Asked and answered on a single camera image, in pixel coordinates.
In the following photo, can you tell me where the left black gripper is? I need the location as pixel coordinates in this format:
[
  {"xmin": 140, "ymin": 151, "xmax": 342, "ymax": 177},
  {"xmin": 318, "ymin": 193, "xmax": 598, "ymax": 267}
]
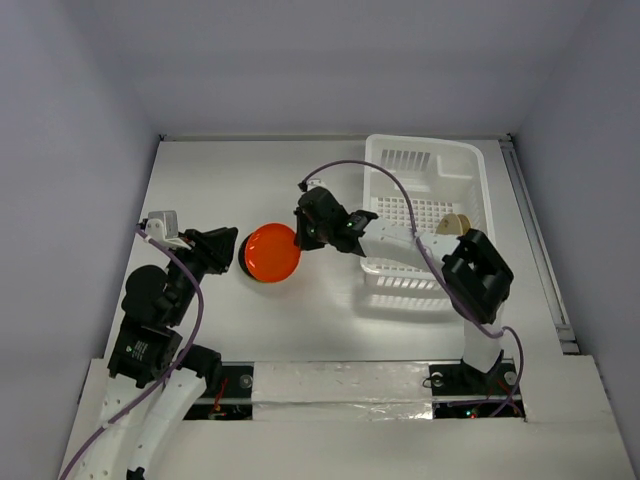
[{"xmin": 167, "ymin": 224, "xmax": 238, "ymax": 322}]

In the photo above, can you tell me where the orange plate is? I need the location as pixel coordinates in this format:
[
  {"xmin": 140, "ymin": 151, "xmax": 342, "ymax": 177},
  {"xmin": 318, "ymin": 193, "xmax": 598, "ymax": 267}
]
[{"xmin": 246, "ymin": 223, "xmax": 301, "ymax": 283}]

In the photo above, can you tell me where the cream floral plate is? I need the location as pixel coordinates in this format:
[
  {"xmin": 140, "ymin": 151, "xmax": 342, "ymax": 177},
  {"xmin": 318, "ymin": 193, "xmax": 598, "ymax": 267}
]
[{"xmin": 435, "ymin": 213, "xmax": 464, "ymax": 236}]

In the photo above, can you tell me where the beige plate with black spot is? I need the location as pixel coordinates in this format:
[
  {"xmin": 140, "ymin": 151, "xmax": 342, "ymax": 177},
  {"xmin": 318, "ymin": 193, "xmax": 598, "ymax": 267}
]
[{"xmin": 457, "ymin": 214, "xmax": 472, "ymax": 235}]

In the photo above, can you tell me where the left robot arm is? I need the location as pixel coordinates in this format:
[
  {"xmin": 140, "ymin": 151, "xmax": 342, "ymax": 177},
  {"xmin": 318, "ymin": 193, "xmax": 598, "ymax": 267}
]
[{"xmin": 60, "ymin": 218, "xmax": 238, "ymax": 479}]

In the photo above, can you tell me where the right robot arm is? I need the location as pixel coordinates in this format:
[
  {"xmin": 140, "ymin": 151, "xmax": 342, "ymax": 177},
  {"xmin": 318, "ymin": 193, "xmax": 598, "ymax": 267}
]
[{"xmin": 294, "ymin": 187, "xmax": 514, "ymax": 392}]

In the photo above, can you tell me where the white plastic dish rack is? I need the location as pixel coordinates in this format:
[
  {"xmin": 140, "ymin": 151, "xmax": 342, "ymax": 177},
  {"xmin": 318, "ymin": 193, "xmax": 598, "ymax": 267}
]
[{"xmin": 361, "ymin": 134, "xmax": 495, "ymax": 296}]

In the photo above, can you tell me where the silver foil-covered bar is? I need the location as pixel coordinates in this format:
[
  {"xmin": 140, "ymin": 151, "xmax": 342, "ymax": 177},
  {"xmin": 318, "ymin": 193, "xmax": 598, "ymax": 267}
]
[{"xmin": 251, "ymin": 361, "xmax": 433, "ymax": 422}]

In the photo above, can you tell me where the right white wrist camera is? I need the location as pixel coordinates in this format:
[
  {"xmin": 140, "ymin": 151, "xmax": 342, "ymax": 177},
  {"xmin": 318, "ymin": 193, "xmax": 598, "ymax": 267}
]
[{"xmin": 298, "ymin": 178, "xmax": 327, "ymax": 193}]

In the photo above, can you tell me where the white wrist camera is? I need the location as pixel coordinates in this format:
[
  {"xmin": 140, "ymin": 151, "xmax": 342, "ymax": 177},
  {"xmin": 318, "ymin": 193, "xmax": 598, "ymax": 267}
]
[
  {"xmin": 141, "ymin": 210, "xmax": 180, "ymax": 245},
  {"xmin": 298, "ymin": 178, "xmax": 327, "ymax": 193}
]

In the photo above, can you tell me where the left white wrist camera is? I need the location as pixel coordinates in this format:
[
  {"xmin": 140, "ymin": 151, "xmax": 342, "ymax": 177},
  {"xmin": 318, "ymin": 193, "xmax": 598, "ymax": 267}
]
[{"xmin": 141, "ymin": 210, "xmax": 180, "ymax": 245}]

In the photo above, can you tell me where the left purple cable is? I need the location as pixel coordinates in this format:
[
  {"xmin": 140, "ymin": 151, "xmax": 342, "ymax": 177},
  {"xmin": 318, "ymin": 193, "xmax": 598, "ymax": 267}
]
[{"xmin": 57, "ymin": 224, "xmax": 206, "ymax": 480}]

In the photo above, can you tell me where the purple cable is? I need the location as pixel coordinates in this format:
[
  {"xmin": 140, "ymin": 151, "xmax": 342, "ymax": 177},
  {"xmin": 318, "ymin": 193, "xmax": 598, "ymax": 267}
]
[
  {"xmin": 298, "ymin": 159, "xmax": 525, "ymax": 417},
  {"xmin": 57, "ymin": 224, "xmax": 206, "ymax": 480}
]

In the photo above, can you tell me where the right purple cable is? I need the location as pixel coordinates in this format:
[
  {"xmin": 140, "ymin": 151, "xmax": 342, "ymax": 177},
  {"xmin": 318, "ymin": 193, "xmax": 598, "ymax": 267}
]
[{"xmin": 298, "ymin": 159, "xmax": 525, "ymax": 417}]

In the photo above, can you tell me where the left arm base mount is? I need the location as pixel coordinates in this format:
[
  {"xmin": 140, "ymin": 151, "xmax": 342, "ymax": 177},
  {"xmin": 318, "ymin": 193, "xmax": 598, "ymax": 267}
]
[{"xmin": 177, "ymin": 345, "xmax": 254, "ymax": 421}]

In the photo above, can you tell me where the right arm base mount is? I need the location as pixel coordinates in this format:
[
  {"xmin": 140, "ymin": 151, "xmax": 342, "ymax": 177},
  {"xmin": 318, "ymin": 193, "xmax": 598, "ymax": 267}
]
[{"xmin": 422, "ymin": 360, "xmax": 526, "ymax": 419}]

